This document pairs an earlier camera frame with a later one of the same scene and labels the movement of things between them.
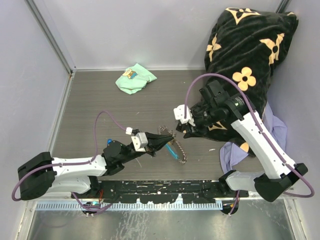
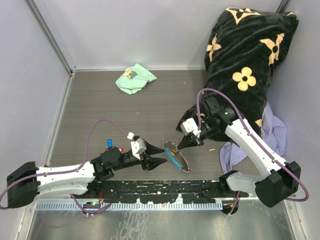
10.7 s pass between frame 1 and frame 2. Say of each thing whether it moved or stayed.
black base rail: stayed
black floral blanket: stayed
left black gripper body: moved
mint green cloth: stayed
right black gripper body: moved
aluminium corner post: stayed
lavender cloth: stayed
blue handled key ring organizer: moved
